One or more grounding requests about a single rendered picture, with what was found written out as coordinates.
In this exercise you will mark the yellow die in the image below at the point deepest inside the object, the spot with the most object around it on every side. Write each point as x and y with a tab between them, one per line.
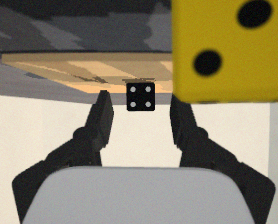
225	51

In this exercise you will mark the black die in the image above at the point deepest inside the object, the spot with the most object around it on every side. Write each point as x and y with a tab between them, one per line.
140	96

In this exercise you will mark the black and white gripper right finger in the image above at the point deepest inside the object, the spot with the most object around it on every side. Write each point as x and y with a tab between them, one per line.
198	149

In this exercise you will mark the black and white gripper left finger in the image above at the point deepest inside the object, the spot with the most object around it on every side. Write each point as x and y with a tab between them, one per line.
82	150

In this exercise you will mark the orange mat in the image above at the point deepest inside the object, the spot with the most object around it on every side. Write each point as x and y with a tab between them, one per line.
92	72

